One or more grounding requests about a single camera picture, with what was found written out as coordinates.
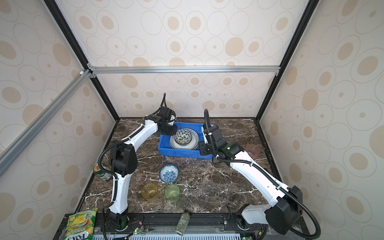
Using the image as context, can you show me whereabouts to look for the black striped white plate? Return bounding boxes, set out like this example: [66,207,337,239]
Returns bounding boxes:
[170,128,199,150]

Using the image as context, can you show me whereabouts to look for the leaf patterned ceramic bowl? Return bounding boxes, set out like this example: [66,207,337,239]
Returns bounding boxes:
[174,128,193,146]

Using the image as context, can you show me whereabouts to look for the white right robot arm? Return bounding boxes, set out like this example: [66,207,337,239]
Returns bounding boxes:
[199,124,302,235]

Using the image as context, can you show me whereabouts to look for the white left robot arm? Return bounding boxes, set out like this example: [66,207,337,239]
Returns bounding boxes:
[108,106,178,215]

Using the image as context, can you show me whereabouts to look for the blue plastic bin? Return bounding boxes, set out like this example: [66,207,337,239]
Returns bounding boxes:
[158,122,213,159]

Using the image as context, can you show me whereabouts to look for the pink plastic cup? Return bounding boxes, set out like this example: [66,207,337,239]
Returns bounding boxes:
[246,145,260,160]

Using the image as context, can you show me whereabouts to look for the blue dotted ceramic bowl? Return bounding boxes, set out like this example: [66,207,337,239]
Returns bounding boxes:
[159,164,179,184]

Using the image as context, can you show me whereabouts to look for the green glass cup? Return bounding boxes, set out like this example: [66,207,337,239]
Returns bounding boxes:
[164,184,181,202]

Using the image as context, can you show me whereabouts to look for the yellow glass cup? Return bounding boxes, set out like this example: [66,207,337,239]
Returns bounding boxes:
[142,183,159,202]

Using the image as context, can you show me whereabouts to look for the green beverage can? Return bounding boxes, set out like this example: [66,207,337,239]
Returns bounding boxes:
[93,164,112,181]

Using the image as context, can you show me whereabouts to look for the spice jar with herbs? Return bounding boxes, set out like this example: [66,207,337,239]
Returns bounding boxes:
[176,210,192,236]

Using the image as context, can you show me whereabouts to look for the silver aluminium crossbar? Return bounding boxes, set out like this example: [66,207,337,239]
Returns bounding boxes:
[90,66,280,74]

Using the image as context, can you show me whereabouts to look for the yellow green snack bag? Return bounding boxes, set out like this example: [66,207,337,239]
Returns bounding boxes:
[63,208,98,240]

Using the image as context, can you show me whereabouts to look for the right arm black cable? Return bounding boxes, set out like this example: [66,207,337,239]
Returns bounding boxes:
[203,108,322,240]

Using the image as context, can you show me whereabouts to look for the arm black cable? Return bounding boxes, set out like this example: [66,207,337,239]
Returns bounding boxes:
[97,92,169,211]
[203,108,322,240]

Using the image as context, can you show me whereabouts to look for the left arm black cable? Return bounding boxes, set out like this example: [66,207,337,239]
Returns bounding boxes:
[97,92,169,211]

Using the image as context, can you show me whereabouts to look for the black corner frame post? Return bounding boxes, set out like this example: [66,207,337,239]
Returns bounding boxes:
[44,0,120,122]

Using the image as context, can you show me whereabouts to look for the silver aluminium side rail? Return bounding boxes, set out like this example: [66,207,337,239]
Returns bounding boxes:
[1,69,91,175]

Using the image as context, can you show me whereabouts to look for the black right corner post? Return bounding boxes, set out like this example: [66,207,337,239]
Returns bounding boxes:
[255,0,320,123]

